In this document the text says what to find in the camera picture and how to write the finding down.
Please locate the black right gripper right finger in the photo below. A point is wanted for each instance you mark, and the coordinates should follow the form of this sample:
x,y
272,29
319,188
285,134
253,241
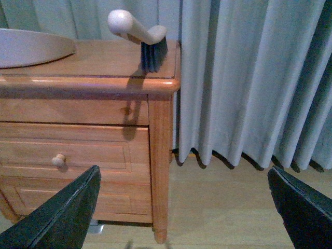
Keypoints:
x,y
306,212

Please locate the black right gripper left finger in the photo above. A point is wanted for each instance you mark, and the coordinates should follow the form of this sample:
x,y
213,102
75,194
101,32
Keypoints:
x,y
62,221

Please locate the beige hand brush black bristles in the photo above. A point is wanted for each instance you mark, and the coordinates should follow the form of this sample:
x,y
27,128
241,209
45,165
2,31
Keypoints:
x,y
153,41

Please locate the round wooden drawer knob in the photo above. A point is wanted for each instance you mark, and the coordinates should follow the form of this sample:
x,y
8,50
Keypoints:
x,y
59,160

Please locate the wooden nightstand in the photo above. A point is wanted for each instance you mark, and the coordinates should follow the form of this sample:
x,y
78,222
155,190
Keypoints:
x,y
96,107

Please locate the grey-green curtain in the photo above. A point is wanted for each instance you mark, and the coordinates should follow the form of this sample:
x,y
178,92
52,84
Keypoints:
x,y
256,75

